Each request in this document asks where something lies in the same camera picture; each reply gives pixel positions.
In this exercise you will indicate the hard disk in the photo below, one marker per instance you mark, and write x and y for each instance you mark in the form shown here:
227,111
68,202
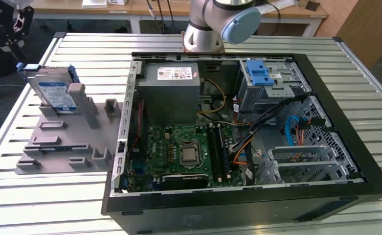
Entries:
54,95

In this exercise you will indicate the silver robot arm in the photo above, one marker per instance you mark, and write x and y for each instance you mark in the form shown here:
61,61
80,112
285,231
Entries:
207,36

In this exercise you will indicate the metal disk bay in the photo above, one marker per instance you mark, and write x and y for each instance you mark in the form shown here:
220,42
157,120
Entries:
304,163

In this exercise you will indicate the wooden desk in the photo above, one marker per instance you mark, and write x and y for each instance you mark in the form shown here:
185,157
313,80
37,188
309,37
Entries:
96,11

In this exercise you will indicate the large white box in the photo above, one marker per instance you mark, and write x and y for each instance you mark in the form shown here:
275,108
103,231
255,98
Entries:
93,3

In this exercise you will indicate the small white box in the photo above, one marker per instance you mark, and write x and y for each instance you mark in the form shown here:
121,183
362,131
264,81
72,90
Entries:
116,2

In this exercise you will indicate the grey parts rack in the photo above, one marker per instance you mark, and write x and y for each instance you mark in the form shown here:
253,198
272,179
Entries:
72,137

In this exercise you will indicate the grey power supply unit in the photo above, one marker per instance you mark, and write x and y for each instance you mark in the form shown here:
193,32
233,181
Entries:
167,102

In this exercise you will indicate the green motherboard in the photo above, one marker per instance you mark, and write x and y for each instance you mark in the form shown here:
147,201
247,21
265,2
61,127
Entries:
164,147

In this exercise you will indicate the silver CPU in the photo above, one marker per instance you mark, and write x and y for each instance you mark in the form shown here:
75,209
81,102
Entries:
188,154

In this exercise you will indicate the blue plastic drive latch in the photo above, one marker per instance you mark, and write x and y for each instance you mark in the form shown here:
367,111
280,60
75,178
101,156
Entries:
256,73

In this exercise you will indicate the black CPU socket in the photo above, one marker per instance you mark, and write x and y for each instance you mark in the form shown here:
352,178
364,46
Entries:
189,166

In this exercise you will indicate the black graphics card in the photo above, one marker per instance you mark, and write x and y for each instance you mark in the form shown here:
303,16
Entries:
184,182

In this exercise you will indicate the RAM stick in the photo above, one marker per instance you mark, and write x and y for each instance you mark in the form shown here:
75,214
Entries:
223,151

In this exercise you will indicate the metal optical drive cage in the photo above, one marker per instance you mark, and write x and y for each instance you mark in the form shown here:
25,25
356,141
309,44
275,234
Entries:
275,91

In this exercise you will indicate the small dark box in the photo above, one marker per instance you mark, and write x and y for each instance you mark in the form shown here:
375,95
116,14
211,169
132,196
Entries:
312,5

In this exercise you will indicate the black PC case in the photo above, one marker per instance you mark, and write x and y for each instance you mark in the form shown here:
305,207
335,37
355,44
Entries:
209,210

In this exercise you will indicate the wooden cabinet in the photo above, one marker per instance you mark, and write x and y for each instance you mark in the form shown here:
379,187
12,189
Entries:
366,29

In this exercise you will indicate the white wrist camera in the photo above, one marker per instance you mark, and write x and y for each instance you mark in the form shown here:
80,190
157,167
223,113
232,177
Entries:
20,3

